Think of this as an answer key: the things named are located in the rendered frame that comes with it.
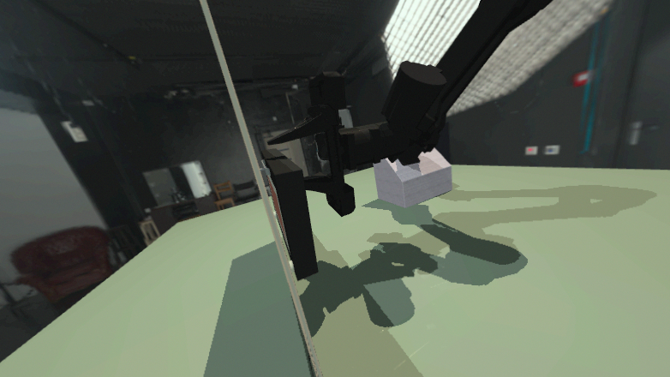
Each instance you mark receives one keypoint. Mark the beige wall panel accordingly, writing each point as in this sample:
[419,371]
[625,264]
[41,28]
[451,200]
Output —
[262,188]

